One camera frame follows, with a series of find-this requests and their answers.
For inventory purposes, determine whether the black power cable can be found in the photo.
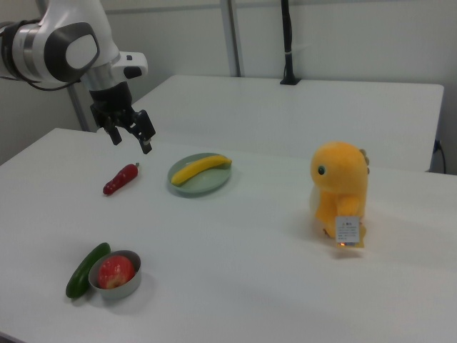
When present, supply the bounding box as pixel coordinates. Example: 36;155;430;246
433;140;448;172

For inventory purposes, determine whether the red apple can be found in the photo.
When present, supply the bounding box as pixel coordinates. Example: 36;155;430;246
98;254;136;289

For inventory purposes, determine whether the red chili pepper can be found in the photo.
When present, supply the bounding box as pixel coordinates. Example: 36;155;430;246
103;162;141;197

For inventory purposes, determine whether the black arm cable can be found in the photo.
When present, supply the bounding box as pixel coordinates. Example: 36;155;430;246
0;73;84;91

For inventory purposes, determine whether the black pole with clamp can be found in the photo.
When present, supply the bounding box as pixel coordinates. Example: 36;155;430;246
279;0;303;86

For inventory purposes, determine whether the orange plush dinosaur toy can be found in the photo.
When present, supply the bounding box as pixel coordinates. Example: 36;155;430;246
308;141;372;248

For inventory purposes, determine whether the white side table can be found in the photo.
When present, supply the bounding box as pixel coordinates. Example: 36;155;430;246
131;74;446;173

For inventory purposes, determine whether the round metal bowl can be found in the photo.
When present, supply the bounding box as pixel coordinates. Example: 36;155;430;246
88;249;142;300

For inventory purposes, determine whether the pale green plastic plate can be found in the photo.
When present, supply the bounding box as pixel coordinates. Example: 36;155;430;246
167;152;235;198

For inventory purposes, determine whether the green cucumber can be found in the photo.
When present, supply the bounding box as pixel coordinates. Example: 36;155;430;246
65;242;111;299

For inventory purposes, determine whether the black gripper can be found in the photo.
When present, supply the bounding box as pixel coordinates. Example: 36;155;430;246
88;81;157;156

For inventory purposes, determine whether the white paper hang tag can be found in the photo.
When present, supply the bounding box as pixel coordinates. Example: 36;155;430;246
335;215;362;247

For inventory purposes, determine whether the yellow banana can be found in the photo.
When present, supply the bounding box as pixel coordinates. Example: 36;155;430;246
171;154;233;187

